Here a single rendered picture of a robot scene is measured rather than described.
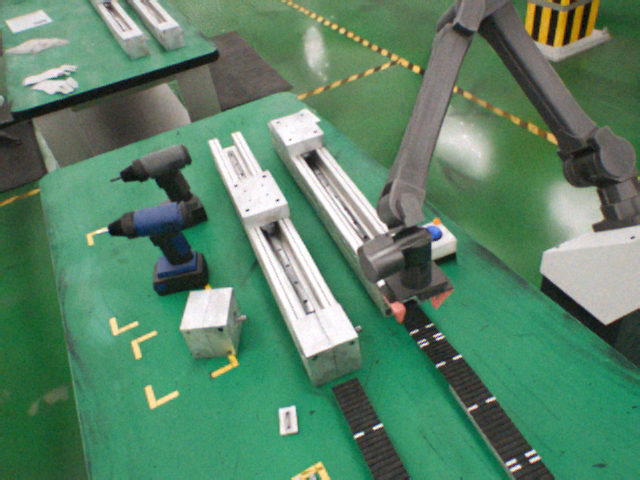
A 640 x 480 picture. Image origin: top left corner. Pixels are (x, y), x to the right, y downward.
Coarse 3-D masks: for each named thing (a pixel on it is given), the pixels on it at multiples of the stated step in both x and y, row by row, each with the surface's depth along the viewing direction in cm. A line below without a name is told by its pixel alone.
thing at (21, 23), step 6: (36, 12) 327; (42, 12) 325; (18, 18) 322; (24, 18) 320; (30, 18) 318; (36, 18) 317; (42, 18) 315; (48, 18) 314; (12, 24) 314; (18, 24) 312; (24, 24) 310; (30, 24) 309; (36, 24) 307; (12, 30) 304; (18, 30) 303
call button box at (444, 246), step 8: (432, 224) 119; (440, 224) 119; (448, 232) 117; (432, 240) 115; (440, 240) 115; (448, 240) 115; (432, 248) 114; (440, 248) 114; (448, 248) 115; (432, 256) 115; (440, 256) 116; (448, 256) 117; (440, 264) 118
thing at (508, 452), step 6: (510, 444) 82; (516, 444) 82; (522, 444) 82; (528, 444) 82; (498, 450) 82; (504, 450) 81; (510, 450) 81; (516, 450) 81; (522, 450) 81; (528, 450) 81; (504, 456) 81; (510, 456) 81; (504, 462) 80
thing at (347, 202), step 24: (288, 168) 154; (312, 168) 144; (336, 168) 138; (312, 192) 134; (336, 192) 135; (336, 216) 122; (360, 216) 126; (336, 240) 126; (360, 240) 115; (384, 312) 107
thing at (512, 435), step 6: (504, 432) 84; (510, 432) 83; (516, 432) 83; (492, 438) 83; (498, 438) 83; (504, 438) 83; (510, 438) 83; (516, 438) 83; (522, 438) 83; (492, 444) 83; (498, 444) 82; (504, 444) 82
